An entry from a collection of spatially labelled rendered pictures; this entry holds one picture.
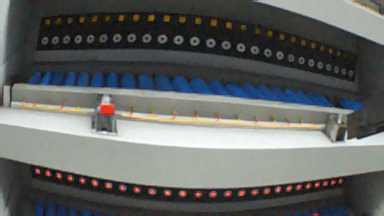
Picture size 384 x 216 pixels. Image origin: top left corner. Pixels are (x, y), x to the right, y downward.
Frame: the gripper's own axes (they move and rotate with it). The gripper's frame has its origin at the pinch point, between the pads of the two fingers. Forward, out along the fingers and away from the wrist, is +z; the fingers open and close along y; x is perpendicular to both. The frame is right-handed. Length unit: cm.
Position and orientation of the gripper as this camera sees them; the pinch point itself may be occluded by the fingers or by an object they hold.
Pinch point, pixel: (366, 122)
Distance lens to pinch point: 44.5
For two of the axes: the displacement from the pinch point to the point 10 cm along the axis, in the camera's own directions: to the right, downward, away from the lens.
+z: -2.3, 1.8, 9.6
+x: 0.3, -9.8, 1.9
